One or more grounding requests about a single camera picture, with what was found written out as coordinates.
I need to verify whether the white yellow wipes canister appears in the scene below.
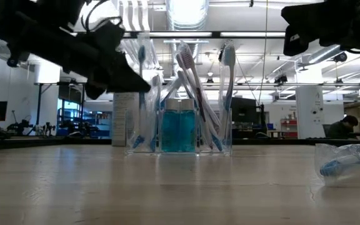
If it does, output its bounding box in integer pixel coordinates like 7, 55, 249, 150
111, 92, 140, 148

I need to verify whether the red shelf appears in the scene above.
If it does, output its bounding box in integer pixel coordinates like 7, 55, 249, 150
279, 117, 299, 139

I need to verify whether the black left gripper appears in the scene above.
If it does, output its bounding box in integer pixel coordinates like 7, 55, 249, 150
10, 34, 152, 101

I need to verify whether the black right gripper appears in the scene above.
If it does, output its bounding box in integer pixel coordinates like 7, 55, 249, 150
281, 0, 360, 58

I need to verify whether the clear acrylic organizer holder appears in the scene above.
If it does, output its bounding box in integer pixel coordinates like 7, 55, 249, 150
124, 107, 233, 156

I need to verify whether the black robot equipment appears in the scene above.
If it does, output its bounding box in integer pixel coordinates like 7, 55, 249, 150
6, 117, 58, 137

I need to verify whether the teal mouthwash bottle white cap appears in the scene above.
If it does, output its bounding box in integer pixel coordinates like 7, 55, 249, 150
179, 98, 197, 154
160, 98, 181, 154

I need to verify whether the silver slanted ventilation duct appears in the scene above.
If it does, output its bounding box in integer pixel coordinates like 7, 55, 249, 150
306, 43, 343, 65

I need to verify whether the black computer monitor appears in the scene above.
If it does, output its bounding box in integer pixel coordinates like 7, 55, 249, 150
231, 96, 258, 124

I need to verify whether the maroon toothbrush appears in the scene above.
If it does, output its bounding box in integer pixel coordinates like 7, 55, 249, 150
176, 41, 215, 151

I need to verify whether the black rig crossbar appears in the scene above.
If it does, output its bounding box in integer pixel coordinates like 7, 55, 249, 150
122, 30, 287, 40

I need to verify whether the silver round ventilation duct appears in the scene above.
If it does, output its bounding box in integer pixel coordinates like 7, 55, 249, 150
164, 0, 211, 63

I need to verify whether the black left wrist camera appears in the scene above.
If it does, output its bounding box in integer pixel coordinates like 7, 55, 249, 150
75, 17, 126, 54

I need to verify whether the white ceiling box unit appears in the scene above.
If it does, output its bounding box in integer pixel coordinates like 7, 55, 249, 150
34, 62, 61, 84

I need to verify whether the white pillar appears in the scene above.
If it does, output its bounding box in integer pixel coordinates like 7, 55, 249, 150
294, 86, 325, 140

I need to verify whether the person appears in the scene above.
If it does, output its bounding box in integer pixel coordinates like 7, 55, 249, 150
326, 114, 359, 140

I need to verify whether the black vertical pole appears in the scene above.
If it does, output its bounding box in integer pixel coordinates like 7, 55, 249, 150
35, 83, 44, 136

